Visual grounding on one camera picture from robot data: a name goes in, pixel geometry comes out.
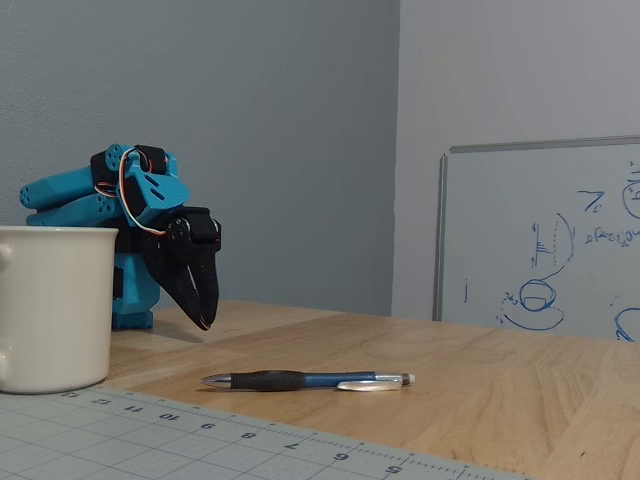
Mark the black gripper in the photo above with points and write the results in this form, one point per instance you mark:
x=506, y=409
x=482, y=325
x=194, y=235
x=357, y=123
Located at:
x=196, y=255

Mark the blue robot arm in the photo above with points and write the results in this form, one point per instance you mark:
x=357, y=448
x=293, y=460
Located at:
x=65, y=187

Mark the blue black click pen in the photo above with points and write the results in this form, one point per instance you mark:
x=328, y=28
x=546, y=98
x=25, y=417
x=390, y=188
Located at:
x=280, y=381

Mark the cream ceramic mug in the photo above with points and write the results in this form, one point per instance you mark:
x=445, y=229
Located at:
x=55, y=310

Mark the grey gridded cutting mat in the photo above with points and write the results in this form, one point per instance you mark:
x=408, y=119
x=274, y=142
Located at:
x=150, y=440

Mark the whiteboard with blue drawings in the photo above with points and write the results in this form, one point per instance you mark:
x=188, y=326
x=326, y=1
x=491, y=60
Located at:
x=500, y=225

